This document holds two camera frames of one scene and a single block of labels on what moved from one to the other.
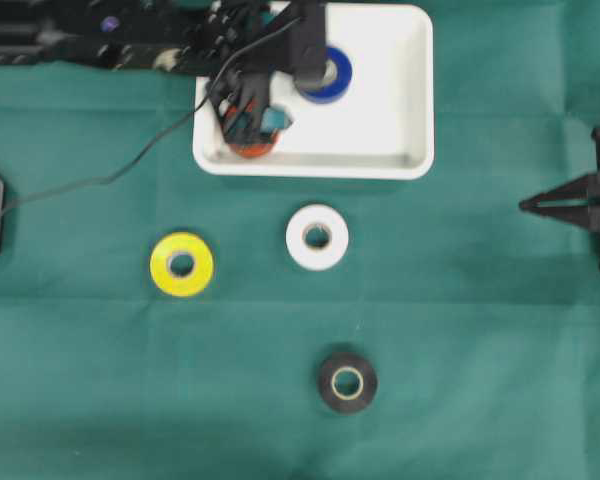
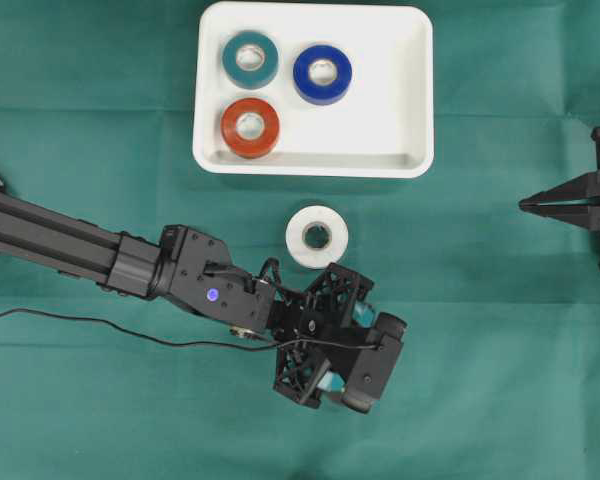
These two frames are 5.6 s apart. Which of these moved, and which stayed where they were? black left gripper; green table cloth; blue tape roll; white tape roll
Moved: black left gripper
Stayed: blue tape roll; green table cloth; white tape roll
